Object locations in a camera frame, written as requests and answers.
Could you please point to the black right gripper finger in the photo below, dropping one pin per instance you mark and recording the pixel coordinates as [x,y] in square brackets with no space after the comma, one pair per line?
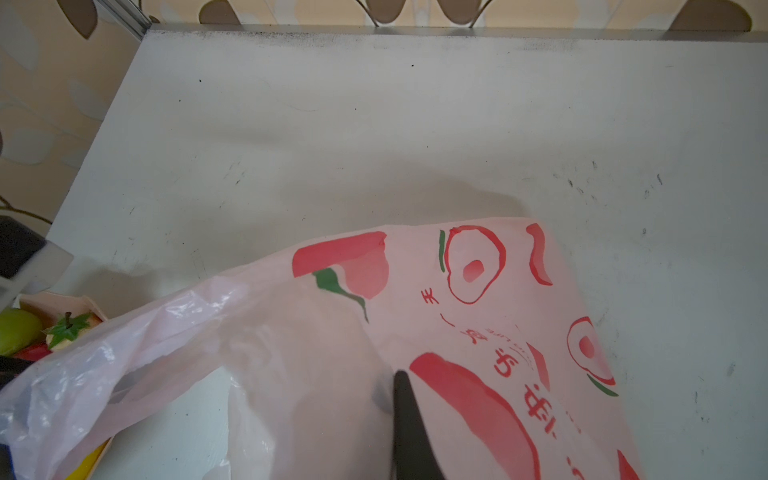
[413,457]

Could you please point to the pink plastic bag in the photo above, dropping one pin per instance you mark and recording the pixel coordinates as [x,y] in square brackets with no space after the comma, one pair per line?
[484,317]

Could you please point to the peach fruit plate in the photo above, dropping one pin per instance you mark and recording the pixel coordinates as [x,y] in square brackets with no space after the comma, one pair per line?
[50,307]

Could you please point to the green pear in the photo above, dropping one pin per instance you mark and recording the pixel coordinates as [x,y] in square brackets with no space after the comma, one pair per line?
[19,329]

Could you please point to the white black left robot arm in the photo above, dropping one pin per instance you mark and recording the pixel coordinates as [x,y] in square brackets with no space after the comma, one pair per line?
[30,264]

